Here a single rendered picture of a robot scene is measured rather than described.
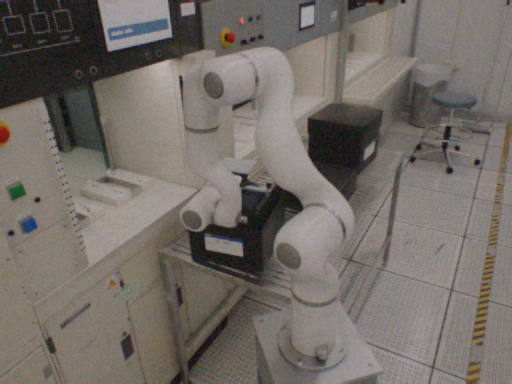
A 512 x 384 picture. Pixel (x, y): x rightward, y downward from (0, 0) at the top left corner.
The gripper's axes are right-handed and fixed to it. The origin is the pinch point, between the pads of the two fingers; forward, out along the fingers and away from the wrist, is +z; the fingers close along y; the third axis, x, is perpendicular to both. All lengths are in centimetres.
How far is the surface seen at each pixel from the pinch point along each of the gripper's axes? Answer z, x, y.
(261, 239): -12.7, -16.3, 13.5
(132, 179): 12, -16, -53
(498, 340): 61, -106, 109
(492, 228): 169, -106, 118
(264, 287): -19.8, -29.8, 16.6
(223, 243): -13.3, -20.3, -0.1
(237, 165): 0.5, 2.6, 0.7
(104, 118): 23, 6, -70
